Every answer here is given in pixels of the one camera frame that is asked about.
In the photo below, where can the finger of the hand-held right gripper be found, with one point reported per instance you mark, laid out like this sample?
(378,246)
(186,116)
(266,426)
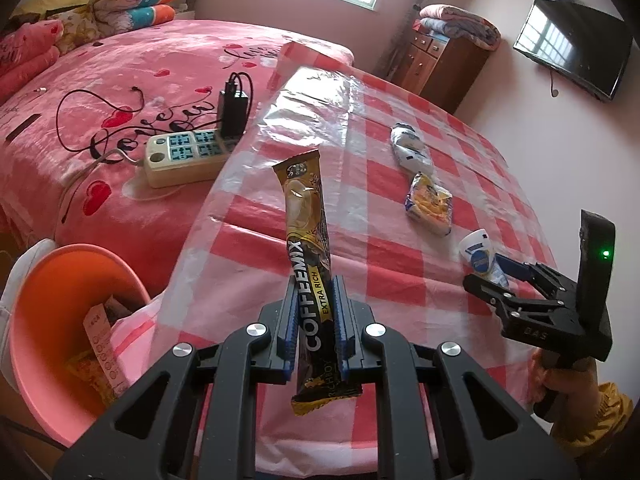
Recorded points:
(500,296)
(545,280)

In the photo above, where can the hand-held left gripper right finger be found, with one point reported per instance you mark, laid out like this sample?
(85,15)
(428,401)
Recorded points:
(342,320)

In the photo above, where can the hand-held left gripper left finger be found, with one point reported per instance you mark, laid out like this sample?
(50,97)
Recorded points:
(287,320)

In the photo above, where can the gold black coffee sachet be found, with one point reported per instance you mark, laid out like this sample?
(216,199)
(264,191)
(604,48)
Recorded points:
(305,220)

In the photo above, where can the white red print carton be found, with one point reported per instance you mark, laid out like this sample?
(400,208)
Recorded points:
(102,345)

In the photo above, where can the olive yellow snack packet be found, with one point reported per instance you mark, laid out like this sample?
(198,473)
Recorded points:
(90,375)

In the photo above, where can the orange plastic bin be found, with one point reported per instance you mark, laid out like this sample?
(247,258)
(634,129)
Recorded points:
(55,300)

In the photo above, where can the person's right hand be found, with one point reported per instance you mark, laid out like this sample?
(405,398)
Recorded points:
(575,377)

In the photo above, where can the red white checked tablecloth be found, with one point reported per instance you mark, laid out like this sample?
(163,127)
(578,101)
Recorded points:
(390,260)

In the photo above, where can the white blue soft packet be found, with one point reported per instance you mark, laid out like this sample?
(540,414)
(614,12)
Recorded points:
(410,147)

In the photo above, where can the beige power strip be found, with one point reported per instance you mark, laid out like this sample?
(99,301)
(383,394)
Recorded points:
(185,157)

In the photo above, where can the black charger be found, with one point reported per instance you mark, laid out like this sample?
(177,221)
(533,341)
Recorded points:
(232,112)

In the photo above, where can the brown wooden cabinet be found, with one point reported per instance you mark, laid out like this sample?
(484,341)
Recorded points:
(440,67)

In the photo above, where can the white plastic object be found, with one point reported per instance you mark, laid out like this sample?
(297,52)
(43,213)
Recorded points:
(20,280)

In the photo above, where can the pink grey folded quilt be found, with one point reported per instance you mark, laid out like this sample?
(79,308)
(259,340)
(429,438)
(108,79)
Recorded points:
(460,22)

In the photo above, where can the pink printed bedsheet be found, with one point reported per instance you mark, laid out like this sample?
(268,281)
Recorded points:
(150,70)

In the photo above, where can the patterned curtain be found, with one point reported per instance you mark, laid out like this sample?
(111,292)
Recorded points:
(405,10)

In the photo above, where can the white nightstand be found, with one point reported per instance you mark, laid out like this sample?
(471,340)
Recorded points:
(184,12)

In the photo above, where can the red pillow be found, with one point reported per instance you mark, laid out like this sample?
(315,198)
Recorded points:
(25,77)
(30,42)

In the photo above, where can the brown floral pillow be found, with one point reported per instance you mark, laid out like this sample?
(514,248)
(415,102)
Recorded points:
(75,30)

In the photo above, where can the black wall television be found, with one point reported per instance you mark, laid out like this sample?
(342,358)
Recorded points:
(575,45)

